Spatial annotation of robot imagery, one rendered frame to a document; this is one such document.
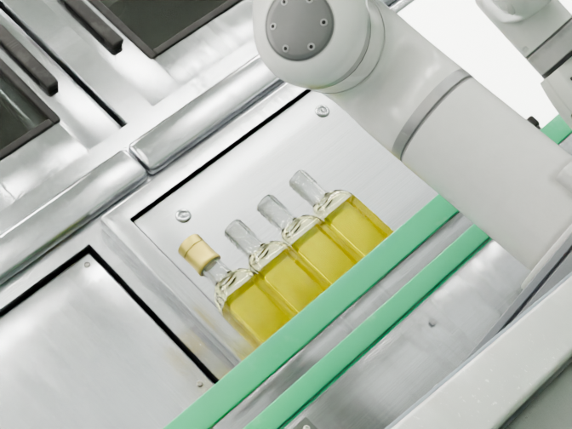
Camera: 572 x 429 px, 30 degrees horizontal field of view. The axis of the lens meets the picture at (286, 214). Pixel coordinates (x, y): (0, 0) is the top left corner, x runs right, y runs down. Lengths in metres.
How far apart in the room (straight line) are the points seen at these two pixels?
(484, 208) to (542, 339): 0.29
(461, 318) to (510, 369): 0.61
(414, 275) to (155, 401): 0.42
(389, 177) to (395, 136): 0.69
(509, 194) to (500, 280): 0.36
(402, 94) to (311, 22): 0.11
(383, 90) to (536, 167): 0.15
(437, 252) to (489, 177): 0.38
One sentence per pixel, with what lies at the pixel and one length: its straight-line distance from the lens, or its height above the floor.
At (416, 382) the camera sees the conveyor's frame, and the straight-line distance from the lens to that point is 1.15.
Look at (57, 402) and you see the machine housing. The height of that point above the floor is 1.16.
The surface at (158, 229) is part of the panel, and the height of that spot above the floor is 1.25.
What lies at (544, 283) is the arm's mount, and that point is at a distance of 0.72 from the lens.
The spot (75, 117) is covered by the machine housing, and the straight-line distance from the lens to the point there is 1.67.
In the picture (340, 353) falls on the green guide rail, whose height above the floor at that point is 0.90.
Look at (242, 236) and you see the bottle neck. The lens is 1.35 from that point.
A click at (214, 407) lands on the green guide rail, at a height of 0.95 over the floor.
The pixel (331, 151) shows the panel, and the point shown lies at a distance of 1.60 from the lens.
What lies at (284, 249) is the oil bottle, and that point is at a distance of 1.33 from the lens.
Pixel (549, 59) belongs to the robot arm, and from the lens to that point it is 1.32.
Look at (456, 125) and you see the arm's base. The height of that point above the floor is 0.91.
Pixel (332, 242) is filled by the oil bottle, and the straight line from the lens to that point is 1.34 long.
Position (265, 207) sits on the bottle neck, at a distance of 1.38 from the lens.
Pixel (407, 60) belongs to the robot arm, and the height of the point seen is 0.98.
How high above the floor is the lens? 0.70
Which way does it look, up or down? 17 degrees up
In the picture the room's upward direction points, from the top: 46 degrees counter-clockwise
